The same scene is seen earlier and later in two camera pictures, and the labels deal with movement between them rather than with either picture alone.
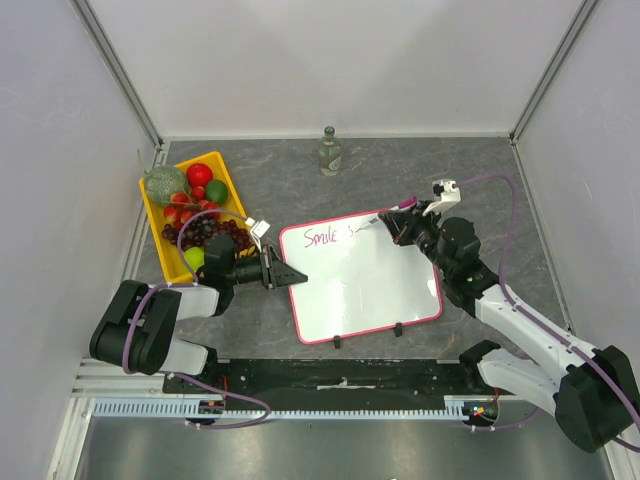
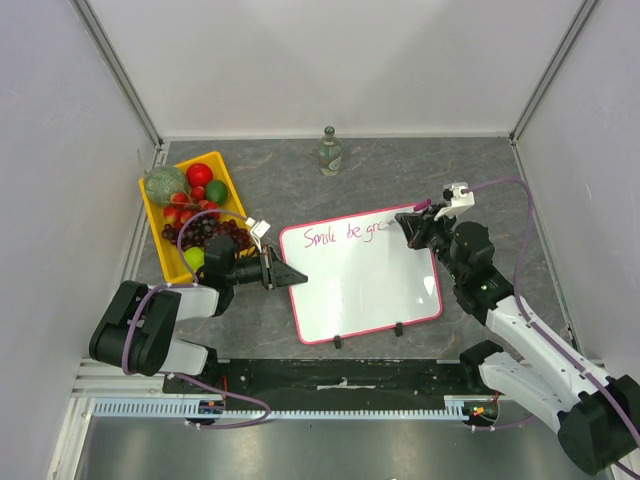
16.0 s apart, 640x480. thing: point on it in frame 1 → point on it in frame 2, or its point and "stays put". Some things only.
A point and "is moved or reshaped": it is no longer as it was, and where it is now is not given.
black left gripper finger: (280, 268) stays put
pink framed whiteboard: (359, 280) stays put
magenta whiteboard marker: (410, 202) is moved or reshaped
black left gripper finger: (286, 275) stays put
